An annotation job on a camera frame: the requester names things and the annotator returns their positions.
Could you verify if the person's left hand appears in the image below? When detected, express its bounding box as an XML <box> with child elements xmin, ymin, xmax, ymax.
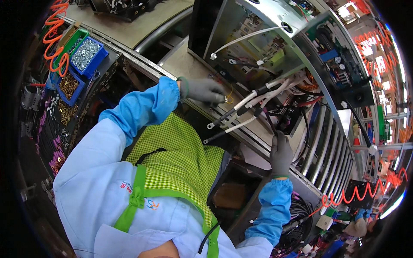
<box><xmin>179</xmin><ymin>77</ymin><xmax>227</xmax><ymax>106</ymax></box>

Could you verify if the person's right hand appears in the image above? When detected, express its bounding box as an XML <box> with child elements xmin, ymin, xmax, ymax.
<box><xmin>269</xmin><ymin>130</ymin><xmax>294</xmax><ymax>178</ymax></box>

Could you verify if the thin black cable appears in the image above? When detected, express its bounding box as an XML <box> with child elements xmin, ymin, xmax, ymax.
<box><xmin>263</xmin><ymin>108</ymin><xmax>280</xmax><ymax>137</ymax></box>

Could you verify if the metal roller conveyor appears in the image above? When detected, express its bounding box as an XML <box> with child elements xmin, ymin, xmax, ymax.
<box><xmin>290</xmin><ymin>103</ymin><xmax>356</xmax><ymax>202</ymax></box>

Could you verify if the grey metal machine chassis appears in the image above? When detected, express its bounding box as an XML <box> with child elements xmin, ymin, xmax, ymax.
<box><xmin>187</xmin><ymin>0</ymin><xmax>377</xmax><ymax>152</ymax></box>

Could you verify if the brown cardboard box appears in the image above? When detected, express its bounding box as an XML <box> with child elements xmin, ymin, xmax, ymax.
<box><xmin>212</xmin><ymin>181</ymin><xmax>250</xmax><ymax>211</ymax></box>

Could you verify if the small white box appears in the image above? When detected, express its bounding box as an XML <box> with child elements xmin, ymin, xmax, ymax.
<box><xmin>316</xmin><ymin>214</ymin><xmax>334</xmax><ymax>231</ymax></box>

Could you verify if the green circuit board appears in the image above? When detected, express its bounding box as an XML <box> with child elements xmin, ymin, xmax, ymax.
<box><xmin>306</xmin><ymin>19</ymin><xmax>371</xmax><ymax>91</ymax></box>

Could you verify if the black parts tray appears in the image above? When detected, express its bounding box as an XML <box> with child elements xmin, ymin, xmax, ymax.
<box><xmin>88</xmin><ymin>0</ymin><xmax>163</xmax><ymax>22</ymax></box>

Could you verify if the blue bin of silver washers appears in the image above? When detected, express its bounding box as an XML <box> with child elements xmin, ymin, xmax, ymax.
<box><xmin>69</xmin><ymin>36</ymin><xmax>109</xmax><ymax>80</ymax></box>

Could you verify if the blue bin of brass screws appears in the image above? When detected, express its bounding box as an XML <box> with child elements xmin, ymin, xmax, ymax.
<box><xmin>56</xmin><ymin>69</ymin><xmax>86</xmax><ymax>107</ymax></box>

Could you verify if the loose heap of brass screws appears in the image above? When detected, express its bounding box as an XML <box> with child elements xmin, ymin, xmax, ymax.
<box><xmin>58</xmin><ymin>99</ymin><xmax>79</xmax><ymax>127</ymax></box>

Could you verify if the green parts bin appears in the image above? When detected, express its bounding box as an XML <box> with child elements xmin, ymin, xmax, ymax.
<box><xmin>52</xmin><ymin>28</ymin><xmax>90</xmax><ymax>71</ymax></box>

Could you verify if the person's body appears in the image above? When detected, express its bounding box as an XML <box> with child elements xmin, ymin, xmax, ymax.
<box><xmin>53</xmin><ymin>111</ymin><xmax>275</xmax><ymax>258</ymax></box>

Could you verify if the white sleeved ring terminal cable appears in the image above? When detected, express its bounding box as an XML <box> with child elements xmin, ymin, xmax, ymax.
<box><xmin>224</xmin><ymin>77</ymin><xmax>296</xmax><ymax>128</ymax></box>
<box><xmin>207</xmin><ymin>79</ymin><xmax>286</xmax><ymax>130</ymax></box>
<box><xmin>203</xmin><ymin>108</ymin><xmax>263</xmax><ymax>144</ymax></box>

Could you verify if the thin white connector cable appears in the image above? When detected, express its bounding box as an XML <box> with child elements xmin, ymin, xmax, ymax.
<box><xmin>210</xmin><ymin>26</ymin><xmax>286</xmax><ymax>61</ymax></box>

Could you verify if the thick black power cable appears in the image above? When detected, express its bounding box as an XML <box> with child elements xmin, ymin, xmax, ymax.
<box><xmin>341</xmin><ymin>100</ymin><xmax>379</xmax><ymax>155</ymax></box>

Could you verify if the bundle of black cables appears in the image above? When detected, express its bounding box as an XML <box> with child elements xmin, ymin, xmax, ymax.
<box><xmin>270</xmin><ymin>191</ymin><xmax>315</xmax><ymax>258</ymax></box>

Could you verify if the long orange coiled air hose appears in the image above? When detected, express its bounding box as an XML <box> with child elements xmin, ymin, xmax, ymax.
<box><xmin>309</xmin><ymin>167</ymin><xmax>409</xmax><ymax>217</ymax></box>

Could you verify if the pile of purple connector cables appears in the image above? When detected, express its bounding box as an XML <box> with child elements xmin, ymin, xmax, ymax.
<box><xmin>19</xmin><ymin>94</ymin><xmax>79</xmax><ymax>178</ymax></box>

